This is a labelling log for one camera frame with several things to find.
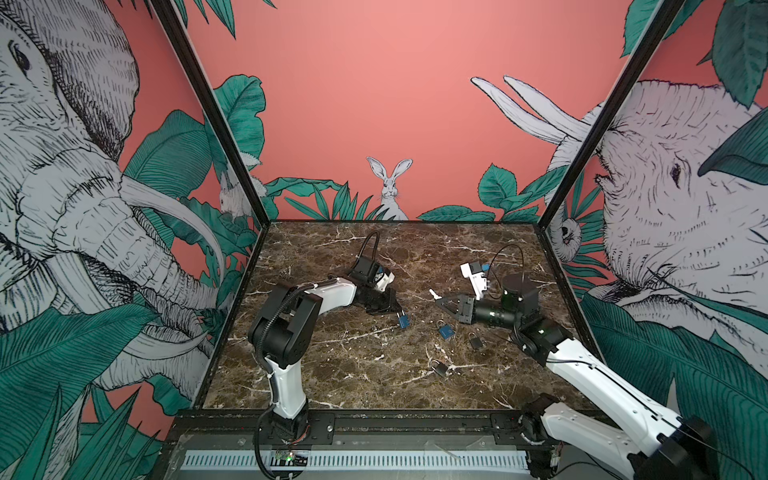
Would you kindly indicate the black corner frame post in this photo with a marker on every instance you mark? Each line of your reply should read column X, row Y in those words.
column 653, row 34
column 170, row 20

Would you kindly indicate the white perforated strip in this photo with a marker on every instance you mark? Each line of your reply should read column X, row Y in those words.
column 362, row 460

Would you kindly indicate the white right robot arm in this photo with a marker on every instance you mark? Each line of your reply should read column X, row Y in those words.
column 645, row 440

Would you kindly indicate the blue padlock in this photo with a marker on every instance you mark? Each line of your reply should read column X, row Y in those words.
column 445, row 331
column 404, row 321

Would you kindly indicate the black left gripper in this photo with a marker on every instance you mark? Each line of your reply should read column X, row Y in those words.
column 388, row 304

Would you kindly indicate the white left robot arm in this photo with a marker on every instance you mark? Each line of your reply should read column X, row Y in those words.
column 282, row 330

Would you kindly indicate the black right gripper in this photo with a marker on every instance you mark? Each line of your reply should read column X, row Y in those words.
column 467, row 312

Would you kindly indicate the black corner frame post left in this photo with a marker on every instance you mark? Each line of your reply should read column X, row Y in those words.
column 170, row 20

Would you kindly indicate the black corner frame post right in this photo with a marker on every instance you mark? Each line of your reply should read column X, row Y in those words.
column 653, row 34

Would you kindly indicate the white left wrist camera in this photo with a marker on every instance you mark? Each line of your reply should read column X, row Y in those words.
column 383, row 278

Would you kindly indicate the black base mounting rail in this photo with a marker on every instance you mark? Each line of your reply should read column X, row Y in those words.
column 501, row 425

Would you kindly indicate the small green circuit board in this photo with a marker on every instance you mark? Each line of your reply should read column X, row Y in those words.
column 290, row 459

